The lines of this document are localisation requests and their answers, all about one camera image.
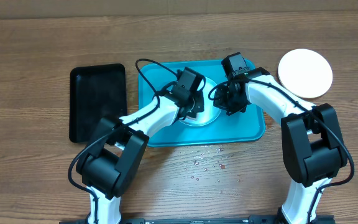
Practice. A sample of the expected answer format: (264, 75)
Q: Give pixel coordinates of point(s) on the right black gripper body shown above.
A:
(230, 102)

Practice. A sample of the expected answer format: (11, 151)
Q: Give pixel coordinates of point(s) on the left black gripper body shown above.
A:
(197, 104)

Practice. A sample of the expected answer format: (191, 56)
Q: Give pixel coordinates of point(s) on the light blue rimmed plate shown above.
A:
(210, 112)

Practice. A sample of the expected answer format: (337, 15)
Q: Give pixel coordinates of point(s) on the white plate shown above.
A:
(305, 73)

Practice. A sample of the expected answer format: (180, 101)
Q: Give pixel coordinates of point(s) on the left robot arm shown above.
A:
(109, 162)

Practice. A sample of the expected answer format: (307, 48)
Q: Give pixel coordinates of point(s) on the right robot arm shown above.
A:
(313, 149)

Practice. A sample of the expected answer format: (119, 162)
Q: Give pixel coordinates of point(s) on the teal plastic serving tray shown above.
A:
(248, 126)

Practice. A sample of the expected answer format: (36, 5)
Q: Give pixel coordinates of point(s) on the black plastic tray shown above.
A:
(95, 91)

